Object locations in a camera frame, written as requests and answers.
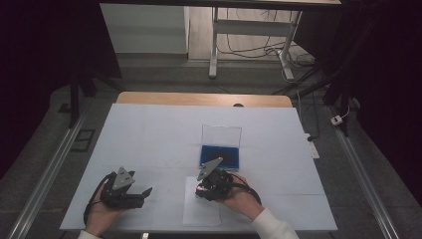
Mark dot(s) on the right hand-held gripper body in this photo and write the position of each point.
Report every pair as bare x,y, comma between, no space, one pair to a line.
217,182

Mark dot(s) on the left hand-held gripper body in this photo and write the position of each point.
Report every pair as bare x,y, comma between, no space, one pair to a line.
118,195

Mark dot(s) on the blue ink pad box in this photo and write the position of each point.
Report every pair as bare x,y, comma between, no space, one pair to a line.
219,139

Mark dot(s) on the person's left hand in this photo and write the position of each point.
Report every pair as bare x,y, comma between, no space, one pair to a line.
99,217

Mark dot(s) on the person's right hand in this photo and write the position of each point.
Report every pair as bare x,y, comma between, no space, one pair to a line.
240,200

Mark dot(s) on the white paper sheet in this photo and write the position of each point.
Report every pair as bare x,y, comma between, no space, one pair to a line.
200,212

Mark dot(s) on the large white table cover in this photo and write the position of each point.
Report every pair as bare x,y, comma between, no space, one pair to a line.
159,139

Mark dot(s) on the small dark knob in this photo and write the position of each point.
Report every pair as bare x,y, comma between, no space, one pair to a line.
238,105

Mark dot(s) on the black metal stand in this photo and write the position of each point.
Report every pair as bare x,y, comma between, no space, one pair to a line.
343,99
74,103

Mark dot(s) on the white power strip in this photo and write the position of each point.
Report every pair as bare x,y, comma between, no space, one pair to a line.
313,150

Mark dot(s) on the small white adapter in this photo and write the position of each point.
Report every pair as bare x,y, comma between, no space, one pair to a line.
336,120

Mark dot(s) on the dark curtain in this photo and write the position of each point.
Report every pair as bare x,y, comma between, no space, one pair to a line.
40,66
388,83

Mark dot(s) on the black floor frame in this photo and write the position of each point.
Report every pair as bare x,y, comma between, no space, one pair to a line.
73,141

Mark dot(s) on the aluminium rail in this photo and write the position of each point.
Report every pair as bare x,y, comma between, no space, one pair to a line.
46,176
361,172

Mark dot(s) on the white desk frame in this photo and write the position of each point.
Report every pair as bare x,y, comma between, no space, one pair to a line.
252,27

